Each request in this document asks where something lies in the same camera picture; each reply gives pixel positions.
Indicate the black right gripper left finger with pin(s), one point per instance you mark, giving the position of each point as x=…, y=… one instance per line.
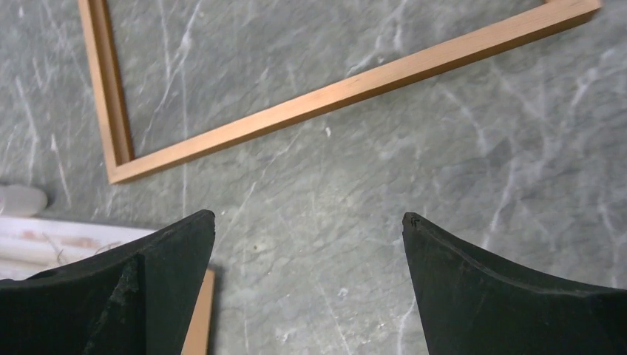
x=137, y=298

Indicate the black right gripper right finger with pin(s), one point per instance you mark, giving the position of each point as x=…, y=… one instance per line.
x=472, y=301

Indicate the brown backing board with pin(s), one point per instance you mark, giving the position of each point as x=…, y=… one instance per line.
x=197, y=338

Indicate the wooden picture frame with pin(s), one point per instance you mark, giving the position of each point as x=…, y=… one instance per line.
x=122, y=166

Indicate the white PVC pipe stand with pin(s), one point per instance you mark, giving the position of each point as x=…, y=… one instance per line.
x=30, y=245

